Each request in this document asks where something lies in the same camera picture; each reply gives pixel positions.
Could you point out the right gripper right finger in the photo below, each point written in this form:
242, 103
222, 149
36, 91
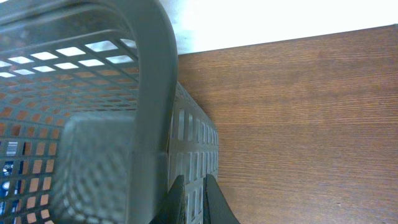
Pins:
215, 207

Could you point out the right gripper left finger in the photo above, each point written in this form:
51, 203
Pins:
173, 209

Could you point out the grey plastic shopping basket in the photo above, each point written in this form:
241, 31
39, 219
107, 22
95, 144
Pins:
89, 91

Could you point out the Kleenex tissue multipack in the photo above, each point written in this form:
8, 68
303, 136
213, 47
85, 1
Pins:
6, 190

